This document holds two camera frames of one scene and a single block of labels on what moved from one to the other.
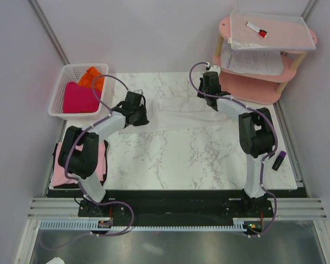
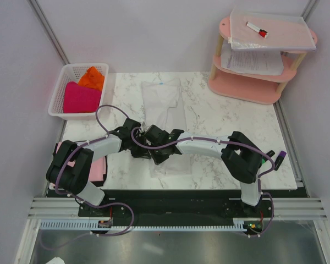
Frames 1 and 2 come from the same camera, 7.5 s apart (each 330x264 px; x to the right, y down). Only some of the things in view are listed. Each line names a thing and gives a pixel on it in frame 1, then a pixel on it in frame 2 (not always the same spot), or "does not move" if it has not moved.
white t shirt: (172, 113) -> (164, 108)
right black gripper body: (202, 86) -> (158, 156)
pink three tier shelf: (262, 89) does not move
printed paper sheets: (269, 62) does not move
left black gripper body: (141, 119) -> (137, 150)
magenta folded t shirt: (78, 99) does not move
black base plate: (179, 206) does not move
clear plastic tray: (285, 32) does not move
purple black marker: (279, 160) does not move
